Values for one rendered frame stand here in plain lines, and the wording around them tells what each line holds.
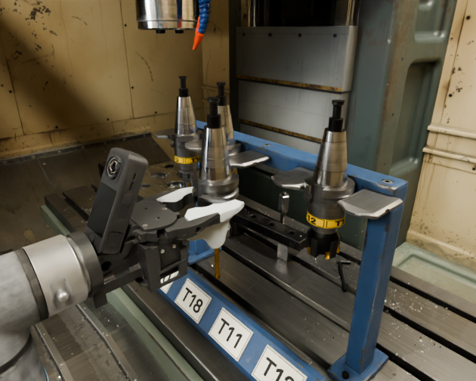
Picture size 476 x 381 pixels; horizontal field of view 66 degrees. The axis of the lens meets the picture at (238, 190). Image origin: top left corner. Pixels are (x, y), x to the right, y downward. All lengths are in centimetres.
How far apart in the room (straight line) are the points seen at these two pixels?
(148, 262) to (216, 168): 14
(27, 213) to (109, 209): 132
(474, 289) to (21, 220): 171
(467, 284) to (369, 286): 101
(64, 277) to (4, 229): 129
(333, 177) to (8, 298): 36
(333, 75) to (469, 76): 46
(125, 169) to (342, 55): 86
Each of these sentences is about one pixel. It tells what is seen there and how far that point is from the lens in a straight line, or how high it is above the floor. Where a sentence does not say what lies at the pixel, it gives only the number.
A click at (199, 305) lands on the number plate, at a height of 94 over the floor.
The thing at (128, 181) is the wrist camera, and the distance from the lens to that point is 40.
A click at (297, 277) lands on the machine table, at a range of 85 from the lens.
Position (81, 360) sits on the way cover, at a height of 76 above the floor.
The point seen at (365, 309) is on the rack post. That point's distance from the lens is 58.
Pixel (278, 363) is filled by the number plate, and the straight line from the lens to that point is 61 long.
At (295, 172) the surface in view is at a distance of 53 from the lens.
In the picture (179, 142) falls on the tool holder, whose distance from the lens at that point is 70.
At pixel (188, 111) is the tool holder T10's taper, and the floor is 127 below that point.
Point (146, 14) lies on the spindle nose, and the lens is 95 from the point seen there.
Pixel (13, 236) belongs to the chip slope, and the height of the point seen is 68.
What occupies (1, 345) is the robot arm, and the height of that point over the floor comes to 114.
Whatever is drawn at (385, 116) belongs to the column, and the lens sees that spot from 116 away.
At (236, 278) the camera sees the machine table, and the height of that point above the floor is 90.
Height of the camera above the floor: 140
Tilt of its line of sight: 24 degrees down
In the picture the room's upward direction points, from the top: straight up
